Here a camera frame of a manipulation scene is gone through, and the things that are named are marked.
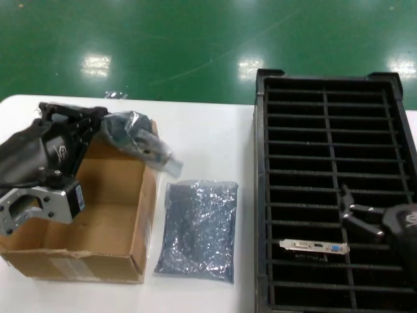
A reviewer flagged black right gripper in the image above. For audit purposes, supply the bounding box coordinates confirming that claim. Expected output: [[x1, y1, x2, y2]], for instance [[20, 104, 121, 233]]
[[340, 184, 417, 261]]

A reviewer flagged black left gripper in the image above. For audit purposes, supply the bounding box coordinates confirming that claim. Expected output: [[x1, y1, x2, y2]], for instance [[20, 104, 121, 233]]
[[0, 102, 108, 187]]

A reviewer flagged graphics card with metal bracket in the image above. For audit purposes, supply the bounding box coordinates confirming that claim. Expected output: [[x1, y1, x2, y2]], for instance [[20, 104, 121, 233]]
[[109, 115, 170, 169], [279, 239, 351, 262]]

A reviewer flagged clear antistatic plastic bag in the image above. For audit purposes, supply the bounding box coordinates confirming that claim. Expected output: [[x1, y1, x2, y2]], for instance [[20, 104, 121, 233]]
[[100, 110, 185, 179]]

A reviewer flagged brown cardboard box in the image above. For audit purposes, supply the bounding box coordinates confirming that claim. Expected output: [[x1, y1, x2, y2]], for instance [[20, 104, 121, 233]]
[[0, 119, 161, 285]]

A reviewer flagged black slotted plastic container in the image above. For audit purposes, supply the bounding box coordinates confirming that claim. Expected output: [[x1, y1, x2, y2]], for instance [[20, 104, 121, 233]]
[[252, 67, 417, 313]]

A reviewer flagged flat empty antistatic bag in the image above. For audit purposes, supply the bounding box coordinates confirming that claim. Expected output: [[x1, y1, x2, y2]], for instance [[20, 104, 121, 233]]
[[152, 178, 240, 286]]

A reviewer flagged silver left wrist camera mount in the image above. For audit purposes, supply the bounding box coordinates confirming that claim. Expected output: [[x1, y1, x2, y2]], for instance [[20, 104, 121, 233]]
[[0, 172, 86, 236]]

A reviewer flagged black left wrist camera cable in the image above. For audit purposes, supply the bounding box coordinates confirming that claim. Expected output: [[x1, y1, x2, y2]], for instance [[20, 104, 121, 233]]
[[0, 180, 45, 190]]

